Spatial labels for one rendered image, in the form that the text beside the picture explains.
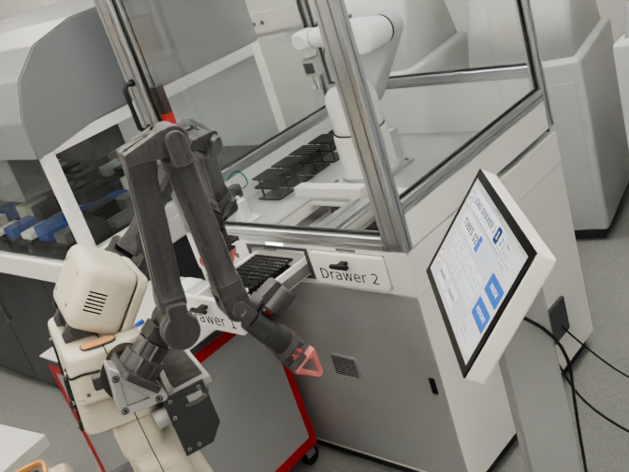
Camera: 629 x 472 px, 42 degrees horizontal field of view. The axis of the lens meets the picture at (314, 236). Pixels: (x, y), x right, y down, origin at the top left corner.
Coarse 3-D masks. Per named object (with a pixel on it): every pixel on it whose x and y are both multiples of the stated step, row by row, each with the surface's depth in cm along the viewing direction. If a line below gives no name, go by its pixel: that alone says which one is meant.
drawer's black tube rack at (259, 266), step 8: (256, 256) 276; (264, 256) 274; (272, 256) 272; (248, 264) 272; (256, 264) 270; (264, 264) 268; (272, 264) 267; (280, 264) 265; (240, 272) 268; (248, 272) 266; (256, 272) 264; (264, 272) 262; (272, 272) 260; (280, 272) 266; (248, 280) 260; (256, 280) 258; (264, 280) 257; (248, 288) 256; (256, 288) 260
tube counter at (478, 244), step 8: (480, 232) 189; (472, 240) 193; (480, 240) 188; (472, 248) 191; (480, 248) 186; (488, 248) 182; (480, 256) 184; (488, 256) 180; (480, 264) 182; (488, 264) 178; (488, 272) 177
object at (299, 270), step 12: (264, 252) 280; (276, 252) 275; (288, 252) 272; (240, 264) 276; (288, 264) 274; (300, 264) 263; (288, 276) 259; (300, 276) 263; (204, 288) 266; (288, 288) 259
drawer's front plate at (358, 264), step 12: (312, 252) 258; (324, 252) 255; (336, 252) 253; (324, 264) 257; (348, 264) 249; (360, 264) 245; (372, 264) 242; (384, 264) 241; (360, 276) 248; (372, 276) 245; (384, 276) 241; (372, 288) 248; (384, 288) 244
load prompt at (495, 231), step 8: (480, 192) 199; (480, 200) 197; (472, 208) 200; (480, 208) 195; (488, 208) 190; (480, 216) 193; (488, 216) 188; (496, 216) 184; (480, 224) 191; (488, 224) 187; (496, 224) 182; (488, 232) 185; (496, 232) 180; (504, 232) 176; (496, 240) 179; (504, 240) 175; (496, 248) 177
